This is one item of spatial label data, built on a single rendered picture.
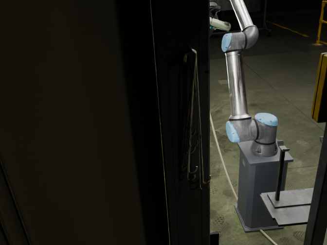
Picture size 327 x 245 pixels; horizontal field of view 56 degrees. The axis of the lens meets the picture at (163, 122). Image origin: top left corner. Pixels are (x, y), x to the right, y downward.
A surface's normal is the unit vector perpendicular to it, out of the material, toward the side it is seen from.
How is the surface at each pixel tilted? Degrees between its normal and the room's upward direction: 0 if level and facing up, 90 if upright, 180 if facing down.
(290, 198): 0
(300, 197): 0
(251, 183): 90
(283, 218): 0
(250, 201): 90
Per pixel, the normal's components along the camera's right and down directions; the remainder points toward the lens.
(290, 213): -0.07, -0.89
